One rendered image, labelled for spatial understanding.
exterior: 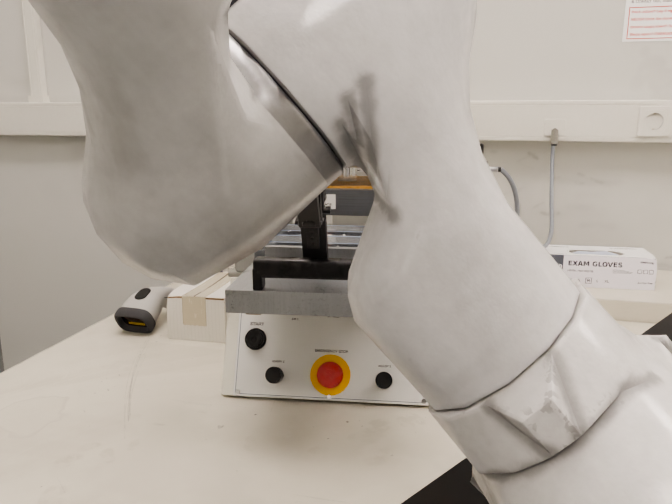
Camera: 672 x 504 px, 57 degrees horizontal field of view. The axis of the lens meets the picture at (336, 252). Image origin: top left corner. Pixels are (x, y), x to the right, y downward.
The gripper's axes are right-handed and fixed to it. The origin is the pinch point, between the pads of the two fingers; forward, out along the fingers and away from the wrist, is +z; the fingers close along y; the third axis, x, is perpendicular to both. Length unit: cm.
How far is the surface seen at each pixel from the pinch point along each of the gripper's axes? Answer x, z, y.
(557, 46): 49, 3, -95
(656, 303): 64, 42, -43
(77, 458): -30.4, 24.0, 14.5
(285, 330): -7.0, 22.8, -9.9
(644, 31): 68, -1, -93
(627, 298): 59, 43, -46
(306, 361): -3.5, 26.0, -6.5
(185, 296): -30, 30, -28
